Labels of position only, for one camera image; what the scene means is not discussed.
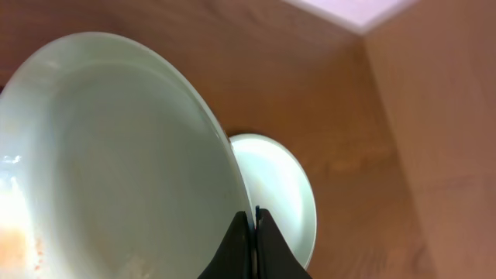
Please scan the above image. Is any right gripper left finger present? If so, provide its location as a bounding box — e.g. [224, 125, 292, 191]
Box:
[198, 212, 252, 279]

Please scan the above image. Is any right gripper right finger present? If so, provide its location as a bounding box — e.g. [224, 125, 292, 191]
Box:
[256, 208, 312, 279]

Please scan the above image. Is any light green plate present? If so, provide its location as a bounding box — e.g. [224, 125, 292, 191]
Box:
[229, 133, 317, 269]
[1, 33, 250, 278]

